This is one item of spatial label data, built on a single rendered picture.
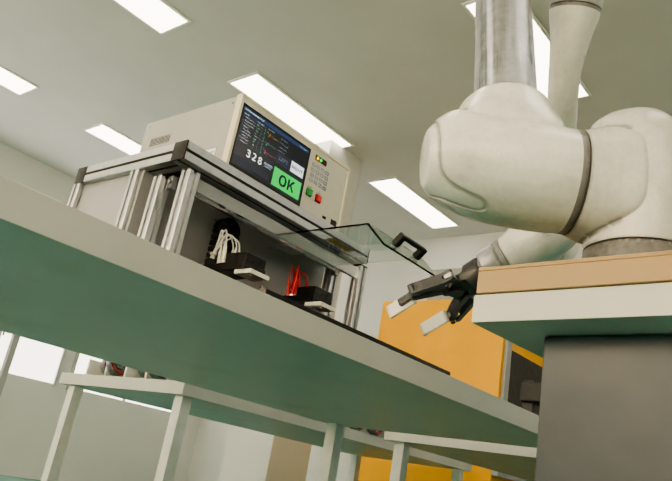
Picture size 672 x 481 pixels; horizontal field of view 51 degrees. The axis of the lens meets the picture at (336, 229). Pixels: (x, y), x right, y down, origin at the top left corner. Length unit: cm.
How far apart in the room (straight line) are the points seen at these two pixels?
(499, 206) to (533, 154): 8
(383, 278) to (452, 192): 733
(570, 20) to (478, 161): 59
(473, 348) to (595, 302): 438
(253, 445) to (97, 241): 476
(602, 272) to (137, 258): 61
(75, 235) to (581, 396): 67
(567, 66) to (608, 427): 79
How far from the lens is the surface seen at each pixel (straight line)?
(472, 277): 148
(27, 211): 94
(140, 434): 926
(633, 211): 101
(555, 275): 93
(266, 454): 556
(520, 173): 98
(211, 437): 959
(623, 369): 94
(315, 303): 171
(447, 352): 535
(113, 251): 99
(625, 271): 89
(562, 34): 151
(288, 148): 183
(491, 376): 514
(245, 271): 155
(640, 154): 104
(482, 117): 101
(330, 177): 194
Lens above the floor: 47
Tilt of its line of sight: 20 degrees up
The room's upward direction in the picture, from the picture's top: 10 degrees clockwise
